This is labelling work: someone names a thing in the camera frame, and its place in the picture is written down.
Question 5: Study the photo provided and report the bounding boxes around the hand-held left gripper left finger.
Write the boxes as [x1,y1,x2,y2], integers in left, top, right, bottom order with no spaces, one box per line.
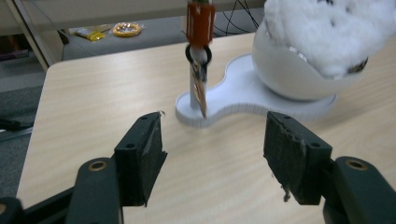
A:
[113,111,169,208]

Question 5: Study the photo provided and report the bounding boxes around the brass key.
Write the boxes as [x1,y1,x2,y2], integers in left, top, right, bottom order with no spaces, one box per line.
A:
[191,60,209,119]

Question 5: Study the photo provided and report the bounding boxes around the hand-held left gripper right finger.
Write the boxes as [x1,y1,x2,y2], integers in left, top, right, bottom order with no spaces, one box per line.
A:
[262,110,333,206]

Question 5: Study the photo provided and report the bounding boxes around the yellow packet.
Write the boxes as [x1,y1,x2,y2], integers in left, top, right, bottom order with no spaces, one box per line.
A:
[73,27,107,43]

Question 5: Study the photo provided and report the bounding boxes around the green and orange keychain strap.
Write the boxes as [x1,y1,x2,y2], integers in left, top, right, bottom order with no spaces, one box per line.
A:
[185,0,217,49]

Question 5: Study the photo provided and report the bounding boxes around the black cables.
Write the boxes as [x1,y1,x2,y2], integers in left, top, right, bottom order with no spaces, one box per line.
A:
[213,0,266,37]

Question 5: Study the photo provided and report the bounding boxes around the white fluffy plush pendant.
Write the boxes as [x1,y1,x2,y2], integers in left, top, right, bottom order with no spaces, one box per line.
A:
[262,0,396,79]

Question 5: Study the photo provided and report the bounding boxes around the white key holder stand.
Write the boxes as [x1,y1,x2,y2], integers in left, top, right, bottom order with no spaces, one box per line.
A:
[175,19,369,130]

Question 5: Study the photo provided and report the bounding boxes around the dark object on floor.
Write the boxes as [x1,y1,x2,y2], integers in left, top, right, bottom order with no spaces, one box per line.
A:
[0,117,35,143]

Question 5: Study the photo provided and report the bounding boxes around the black key ring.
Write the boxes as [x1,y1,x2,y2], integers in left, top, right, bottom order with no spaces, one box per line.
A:
[184,44,214,67]

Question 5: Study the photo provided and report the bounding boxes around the metal table leg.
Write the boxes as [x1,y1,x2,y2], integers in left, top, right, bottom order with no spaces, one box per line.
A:
[5,0,51,72]

